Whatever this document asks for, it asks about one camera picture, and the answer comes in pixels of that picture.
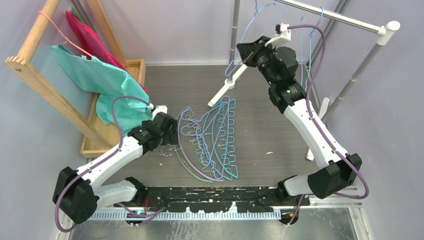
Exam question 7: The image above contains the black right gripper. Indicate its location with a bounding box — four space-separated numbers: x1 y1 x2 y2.
237 35 278 87

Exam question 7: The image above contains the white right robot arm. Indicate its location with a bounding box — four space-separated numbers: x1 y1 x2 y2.
236 36 362 206

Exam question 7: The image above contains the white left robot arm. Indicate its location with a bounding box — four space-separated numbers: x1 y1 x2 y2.
52 111 178 225

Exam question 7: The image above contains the green notched hanger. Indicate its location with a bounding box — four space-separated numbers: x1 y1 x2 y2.
172 105 215 184

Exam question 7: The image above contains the purple notched hanger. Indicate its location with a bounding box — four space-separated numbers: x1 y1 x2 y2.
179 106 224 183

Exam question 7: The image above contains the teal notched hanger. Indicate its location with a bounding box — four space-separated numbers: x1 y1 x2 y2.
198 102 234 181
202 98 240 181

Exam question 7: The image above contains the teal cloth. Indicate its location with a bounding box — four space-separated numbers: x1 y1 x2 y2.
51 45 153 134

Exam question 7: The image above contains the metal garment rack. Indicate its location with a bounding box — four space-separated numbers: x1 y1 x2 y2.
205 0 401 161

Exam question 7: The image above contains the red cloth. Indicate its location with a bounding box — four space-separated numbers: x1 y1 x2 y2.
52 11 147 98

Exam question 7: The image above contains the pink hanger on rack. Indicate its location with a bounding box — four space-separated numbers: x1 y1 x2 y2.
38 11 93 58

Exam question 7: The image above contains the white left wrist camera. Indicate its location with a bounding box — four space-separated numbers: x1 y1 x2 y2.
147 104 168 119

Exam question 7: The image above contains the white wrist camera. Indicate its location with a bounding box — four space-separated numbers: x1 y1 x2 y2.
147 104 168 119
265 23 292 49

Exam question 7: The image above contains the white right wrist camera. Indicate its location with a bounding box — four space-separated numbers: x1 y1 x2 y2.
265 23 292 49

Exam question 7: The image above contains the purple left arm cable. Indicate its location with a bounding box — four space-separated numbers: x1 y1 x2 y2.
54 96 155 233

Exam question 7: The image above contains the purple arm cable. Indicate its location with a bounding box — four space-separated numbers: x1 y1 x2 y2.
287 24 371 201
54 96 155 233

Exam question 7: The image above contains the wooden clothes rack frame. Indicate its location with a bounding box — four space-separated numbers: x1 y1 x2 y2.
4 0 146 158

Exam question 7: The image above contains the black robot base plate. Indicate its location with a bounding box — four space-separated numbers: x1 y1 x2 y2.
123 186 300 213

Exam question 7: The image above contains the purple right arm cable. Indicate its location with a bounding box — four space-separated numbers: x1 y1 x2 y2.
287 24 371 201

